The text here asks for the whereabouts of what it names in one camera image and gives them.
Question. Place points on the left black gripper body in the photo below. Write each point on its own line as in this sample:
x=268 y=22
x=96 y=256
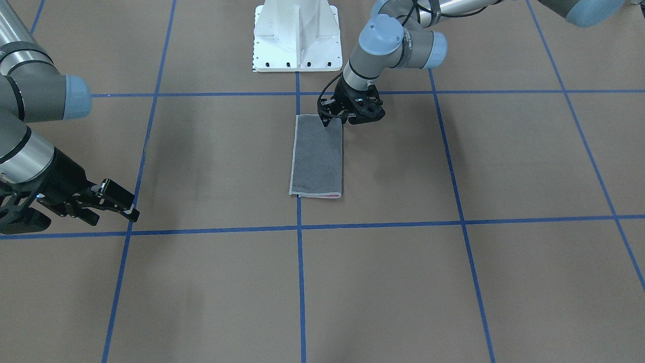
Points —
x=345 y=94

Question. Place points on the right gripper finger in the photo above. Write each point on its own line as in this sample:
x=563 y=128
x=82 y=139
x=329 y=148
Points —
x=86 y=215
x=114 y=197

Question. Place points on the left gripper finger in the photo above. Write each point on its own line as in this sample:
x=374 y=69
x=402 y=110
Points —
x=326 y=118
x=324 y=107

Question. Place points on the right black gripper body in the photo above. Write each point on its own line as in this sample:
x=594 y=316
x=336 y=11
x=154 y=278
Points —
x=64 y=177

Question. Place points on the pink and grey towel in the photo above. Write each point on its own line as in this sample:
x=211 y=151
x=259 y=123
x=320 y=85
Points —
x=317 y=158

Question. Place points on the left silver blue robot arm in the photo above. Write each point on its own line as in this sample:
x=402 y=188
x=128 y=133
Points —
x=397 y=35

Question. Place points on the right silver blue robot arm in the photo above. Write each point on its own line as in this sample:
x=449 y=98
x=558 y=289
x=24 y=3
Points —
x=34 y=170

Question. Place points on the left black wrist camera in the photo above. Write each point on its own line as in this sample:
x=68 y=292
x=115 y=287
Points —
x=365 y=107

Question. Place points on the white camera stand pedestal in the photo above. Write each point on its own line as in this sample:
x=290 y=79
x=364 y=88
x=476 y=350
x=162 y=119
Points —
x=296 y=36

